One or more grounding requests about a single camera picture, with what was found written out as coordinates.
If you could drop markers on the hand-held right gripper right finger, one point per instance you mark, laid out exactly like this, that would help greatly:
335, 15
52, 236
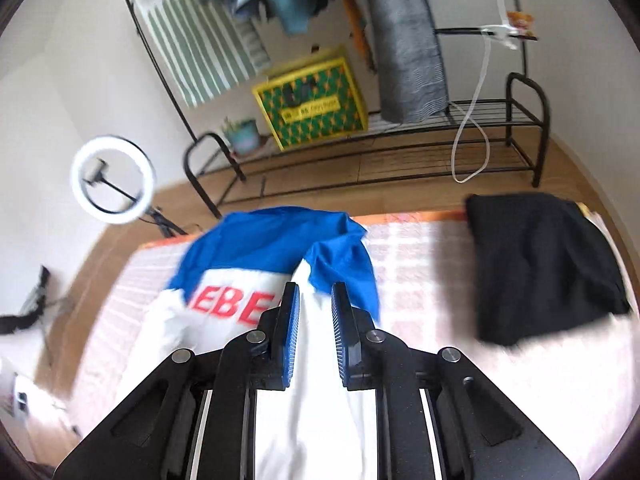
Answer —
340, 340

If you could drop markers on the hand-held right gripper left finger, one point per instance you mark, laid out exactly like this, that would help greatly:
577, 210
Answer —
291, 340

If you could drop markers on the white and blue jacket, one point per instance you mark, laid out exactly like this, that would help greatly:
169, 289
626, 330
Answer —
310, 425

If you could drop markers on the black metal clothes rack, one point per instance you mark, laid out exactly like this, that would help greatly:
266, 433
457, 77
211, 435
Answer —
541, 150

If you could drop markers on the pink plaid blanket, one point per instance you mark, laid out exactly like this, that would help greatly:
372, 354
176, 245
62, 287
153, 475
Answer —
430, 285

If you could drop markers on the small potted plant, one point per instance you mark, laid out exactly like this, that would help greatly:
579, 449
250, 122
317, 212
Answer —
242, 137

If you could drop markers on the black folded garment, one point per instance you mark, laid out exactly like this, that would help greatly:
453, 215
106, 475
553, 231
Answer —
540, 260

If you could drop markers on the yellow green patterned box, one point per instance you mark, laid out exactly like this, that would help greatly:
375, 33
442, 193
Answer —
310, 105

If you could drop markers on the grey plaid coat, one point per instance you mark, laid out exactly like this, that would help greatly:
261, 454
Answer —
405, 50

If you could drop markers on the green striped hanging cloth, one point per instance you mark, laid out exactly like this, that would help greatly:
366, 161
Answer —
200, 50

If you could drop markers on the brown teddy bear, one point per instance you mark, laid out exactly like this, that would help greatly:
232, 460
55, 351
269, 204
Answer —
522, 21

